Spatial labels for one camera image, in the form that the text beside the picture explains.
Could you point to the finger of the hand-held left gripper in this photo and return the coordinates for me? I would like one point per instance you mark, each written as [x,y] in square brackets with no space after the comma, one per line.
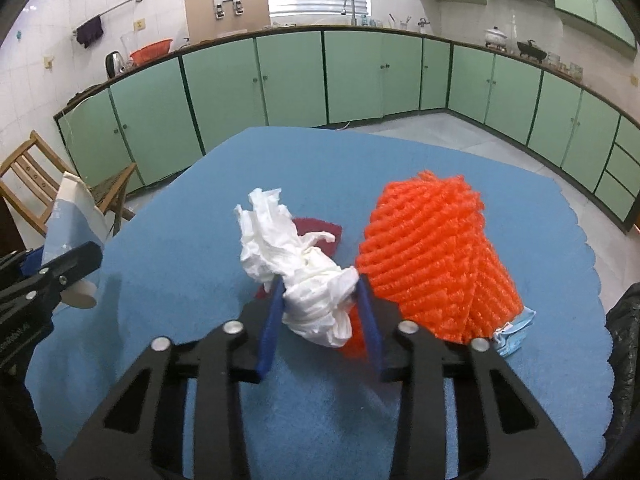
[75,262]
[32,260]

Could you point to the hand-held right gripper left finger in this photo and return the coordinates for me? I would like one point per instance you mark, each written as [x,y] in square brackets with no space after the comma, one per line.
[270,335]

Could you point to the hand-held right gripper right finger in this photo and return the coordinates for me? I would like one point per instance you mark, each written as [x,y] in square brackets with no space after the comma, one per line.
[370,330]

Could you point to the blue and white paper cup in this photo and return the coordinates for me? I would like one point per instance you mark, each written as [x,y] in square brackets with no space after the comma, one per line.
[70,220]

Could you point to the large white tissue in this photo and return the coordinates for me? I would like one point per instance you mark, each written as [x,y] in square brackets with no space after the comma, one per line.
[300,280]

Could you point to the orange foam net sleeve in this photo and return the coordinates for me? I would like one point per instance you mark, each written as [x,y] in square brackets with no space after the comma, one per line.
[430,250]

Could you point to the black-lined trash bin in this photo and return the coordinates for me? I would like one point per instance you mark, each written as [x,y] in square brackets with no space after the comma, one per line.
[625,335]

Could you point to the wooden chair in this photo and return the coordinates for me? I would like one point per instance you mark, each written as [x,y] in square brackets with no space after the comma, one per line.
[30,170]

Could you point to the blue scalloped table mat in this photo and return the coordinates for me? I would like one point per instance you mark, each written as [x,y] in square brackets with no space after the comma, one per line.
[175,240]

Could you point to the light blue wrapper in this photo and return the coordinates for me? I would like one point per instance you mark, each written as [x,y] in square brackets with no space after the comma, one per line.
[515,332]

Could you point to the steel electric kettle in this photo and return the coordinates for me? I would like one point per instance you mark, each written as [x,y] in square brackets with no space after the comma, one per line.
[115,65]

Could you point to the red plastic basin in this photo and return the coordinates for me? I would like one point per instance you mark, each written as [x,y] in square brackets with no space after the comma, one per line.
[150,51]

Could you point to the dark hanging towel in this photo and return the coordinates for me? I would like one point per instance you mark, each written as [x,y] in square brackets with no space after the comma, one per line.
[90,32]

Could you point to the green lower kitchen cabinets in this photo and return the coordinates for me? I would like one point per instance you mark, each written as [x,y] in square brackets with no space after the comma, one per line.
[350,75]

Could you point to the cardboard box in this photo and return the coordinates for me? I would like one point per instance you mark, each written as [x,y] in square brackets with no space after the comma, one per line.
[200,15]

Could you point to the utensil holder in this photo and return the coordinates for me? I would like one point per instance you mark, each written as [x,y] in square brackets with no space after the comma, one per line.
[400,24]

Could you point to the white cooking pot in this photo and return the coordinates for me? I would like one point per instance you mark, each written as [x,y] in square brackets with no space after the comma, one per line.
[496,37]

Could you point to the black wok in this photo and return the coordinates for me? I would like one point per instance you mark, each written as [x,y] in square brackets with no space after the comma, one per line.
[530,50]

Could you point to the yellow wall socket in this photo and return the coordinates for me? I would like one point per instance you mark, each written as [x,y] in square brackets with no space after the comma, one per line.
[140,24]

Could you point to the metal towel rail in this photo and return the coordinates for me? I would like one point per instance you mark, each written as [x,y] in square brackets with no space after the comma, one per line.
[125,4]

